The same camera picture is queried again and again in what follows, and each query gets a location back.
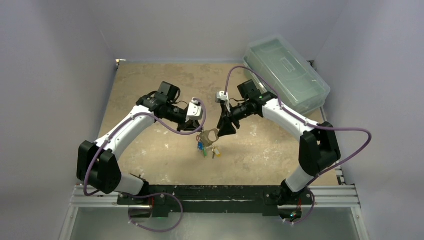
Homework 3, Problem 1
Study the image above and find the metal keyring holder with keys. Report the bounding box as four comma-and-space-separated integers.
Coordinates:
196, 128, 219, 159

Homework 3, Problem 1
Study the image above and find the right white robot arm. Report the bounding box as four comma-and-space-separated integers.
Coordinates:
215, 80, 341, 204

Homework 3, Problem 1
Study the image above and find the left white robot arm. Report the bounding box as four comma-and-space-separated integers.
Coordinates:
76, 81, 207, 205

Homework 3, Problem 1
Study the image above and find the blue key tag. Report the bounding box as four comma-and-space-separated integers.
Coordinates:
197, 141, 204, 151

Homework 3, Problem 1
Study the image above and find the yellow key tag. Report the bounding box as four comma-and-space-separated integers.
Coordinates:
213, 147, 221, 157

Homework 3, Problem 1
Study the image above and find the clear plastic storage box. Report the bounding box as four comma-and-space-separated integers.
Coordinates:
243, 35, 331, 116

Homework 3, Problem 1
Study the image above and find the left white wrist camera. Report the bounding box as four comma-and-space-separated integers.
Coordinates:
186, 97, 203, 121

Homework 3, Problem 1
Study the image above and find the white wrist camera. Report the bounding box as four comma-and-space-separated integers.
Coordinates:
186, 97, 203, 121
215, 91, 231, 113

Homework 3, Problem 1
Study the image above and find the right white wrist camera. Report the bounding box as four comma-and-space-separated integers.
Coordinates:
215, 91, 231, 113

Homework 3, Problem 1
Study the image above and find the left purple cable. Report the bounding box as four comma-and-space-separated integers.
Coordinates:
82, 97, 208, 233

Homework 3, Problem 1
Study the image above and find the purple cable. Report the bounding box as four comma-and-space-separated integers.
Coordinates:
82, 97, 208, 233
223, 65, 373, 226

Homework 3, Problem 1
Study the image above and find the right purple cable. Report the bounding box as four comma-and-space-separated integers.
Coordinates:
223, 65, 373, 226

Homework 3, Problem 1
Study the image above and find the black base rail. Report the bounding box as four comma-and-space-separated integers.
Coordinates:
117, 185, 314, 221

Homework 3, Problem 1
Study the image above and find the aluminium frame rail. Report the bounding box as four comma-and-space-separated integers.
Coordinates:
59, 185, 369, 240

